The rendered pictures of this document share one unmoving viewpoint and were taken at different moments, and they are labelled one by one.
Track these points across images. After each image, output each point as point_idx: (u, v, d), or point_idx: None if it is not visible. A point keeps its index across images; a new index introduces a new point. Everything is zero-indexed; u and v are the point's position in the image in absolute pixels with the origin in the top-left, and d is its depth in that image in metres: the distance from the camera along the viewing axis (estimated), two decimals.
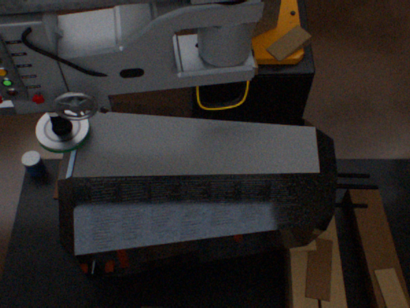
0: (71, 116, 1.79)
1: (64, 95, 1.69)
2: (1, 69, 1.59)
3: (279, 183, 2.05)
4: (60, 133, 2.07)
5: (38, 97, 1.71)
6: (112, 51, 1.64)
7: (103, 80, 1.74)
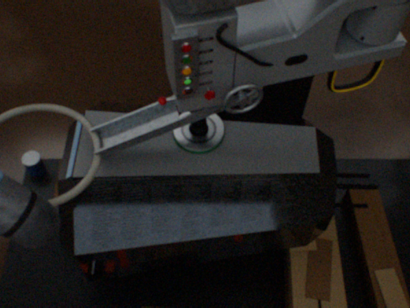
0: (234, 109, 1.81)
1: (238, 88, 1.71)
2: (187, 68, 1.60)
3: (279, 183, 2.05)
4: (202, 133, 2.11)
5: (211, 93, 1.72)
6: (287, 39, 1.66)
7: (268, 70, 1.77)
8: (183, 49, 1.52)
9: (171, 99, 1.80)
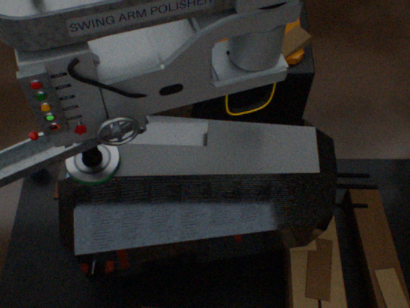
0: (112, 142, 1.73)
1: (108, 122, 1.63)
2: (45, 104, 1.52)
3: (279, 183, 2.05)
4: (99, 154, 2.05)
5: (81, 127, 1.64)
6: (154, 70, 1.59)
7: (143, 101, 1.69)
8: (31, 86, 1.44)
9: (43, 134, 1.72)
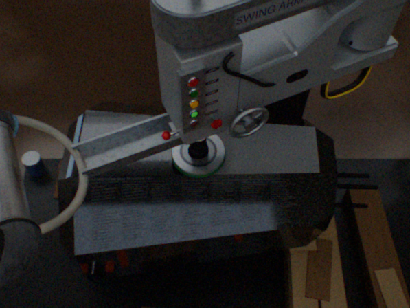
0: (240, 134, 1.75)
1: (245, 113, 1.65)
2: (194, 101, 1.53)
3: (279, 183, 2.05)
4: (191, 153, 2.02)
5: (218, 122, 1.65)
6: (289, 58, 1.62)
7: (270, 90, 1.72)
8: (190, 84, 1.45)
9: (175, 133, 1.72)
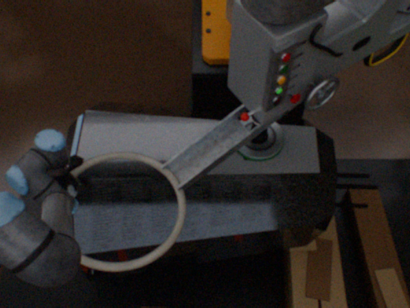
0: (313, 106, 1.81)
1: (322, 84, 1.71)
2: (282, 77, 1.58)
3: (279, 183, 2.05)
4: (260, 141, 2.08)
5: (297, 96, 1.71)
6: (358, 25, 1.70)
7: (338, 60, 1.79)
8: (283, 60, 1.50)
9: (253, 113, 1.76)
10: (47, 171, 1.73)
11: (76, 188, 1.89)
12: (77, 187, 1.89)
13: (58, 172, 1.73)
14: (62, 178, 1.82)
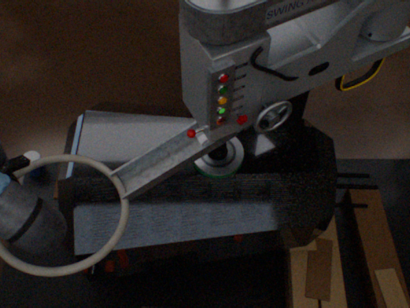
0: (264, 128, 1.76)
1: (270, 107, 1.66)
2: (223, 97, 1.54)
3: (279, 183, 2.05)
4: (210, 154, 2.05)
5: (244, 117, 1.66)
6: (312, 51, 1.64)
7: (292, 84, 1.73)
8: (220, 80, 1.46)
9: (200, 130, 1.72)
10: None
11: None
12: None
13: None
14: None
